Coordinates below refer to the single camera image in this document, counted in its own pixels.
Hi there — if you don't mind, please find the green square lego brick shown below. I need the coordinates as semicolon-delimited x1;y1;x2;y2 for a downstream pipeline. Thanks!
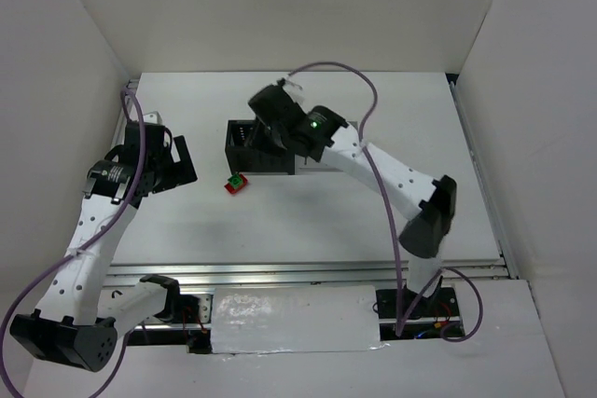
228;172;246;189

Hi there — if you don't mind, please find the red lego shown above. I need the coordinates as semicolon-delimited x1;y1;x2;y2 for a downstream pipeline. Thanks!
224;172;248;195

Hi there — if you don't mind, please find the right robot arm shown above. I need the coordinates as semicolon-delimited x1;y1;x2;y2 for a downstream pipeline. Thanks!
248;85;457;298

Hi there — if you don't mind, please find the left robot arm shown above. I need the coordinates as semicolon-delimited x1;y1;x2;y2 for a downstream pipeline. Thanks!
8;122;197;372

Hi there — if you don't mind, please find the black double container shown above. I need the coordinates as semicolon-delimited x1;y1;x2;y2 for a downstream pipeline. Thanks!
225;119;296;175

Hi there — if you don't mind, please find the white double container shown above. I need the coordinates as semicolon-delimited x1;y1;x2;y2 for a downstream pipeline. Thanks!
295;156;338;173

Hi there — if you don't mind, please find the white foil covered plate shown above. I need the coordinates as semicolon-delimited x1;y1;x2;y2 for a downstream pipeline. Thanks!
211;285;382;354

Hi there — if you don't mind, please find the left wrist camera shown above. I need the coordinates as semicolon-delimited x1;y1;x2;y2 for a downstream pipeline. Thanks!
143;111;162;125

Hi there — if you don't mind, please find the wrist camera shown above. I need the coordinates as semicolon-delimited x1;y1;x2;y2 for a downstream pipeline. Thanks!
143;111;162;125
276;77;304;103

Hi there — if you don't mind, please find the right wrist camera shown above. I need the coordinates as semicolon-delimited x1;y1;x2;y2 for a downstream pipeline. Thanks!
276;77;304;103

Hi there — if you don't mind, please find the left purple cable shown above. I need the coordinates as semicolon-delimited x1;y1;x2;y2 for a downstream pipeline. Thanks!
0;89;146;398

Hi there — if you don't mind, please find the purple cable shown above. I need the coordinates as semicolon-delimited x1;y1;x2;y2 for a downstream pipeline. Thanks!
0;89;146;398
288;61;484;343

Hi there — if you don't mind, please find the aluminium rail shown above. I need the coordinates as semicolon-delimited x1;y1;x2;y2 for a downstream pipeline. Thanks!
104;260;507;290

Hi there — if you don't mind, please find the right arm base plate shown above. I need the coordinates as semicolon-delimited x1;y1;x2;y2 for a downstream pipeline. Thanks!
370;288;461;324

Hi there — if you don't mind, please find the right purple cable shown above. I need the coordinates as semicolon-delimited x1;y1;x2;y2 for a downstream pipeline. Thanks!
288;61;484;343

